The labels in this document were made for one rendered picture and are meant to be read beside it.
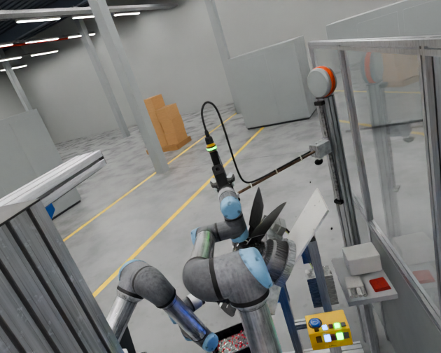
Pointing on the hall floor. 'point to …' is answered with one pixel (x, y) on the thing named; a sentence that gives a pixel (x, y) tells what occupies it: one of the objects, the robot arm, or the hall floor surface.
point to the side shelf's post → (370, 328)
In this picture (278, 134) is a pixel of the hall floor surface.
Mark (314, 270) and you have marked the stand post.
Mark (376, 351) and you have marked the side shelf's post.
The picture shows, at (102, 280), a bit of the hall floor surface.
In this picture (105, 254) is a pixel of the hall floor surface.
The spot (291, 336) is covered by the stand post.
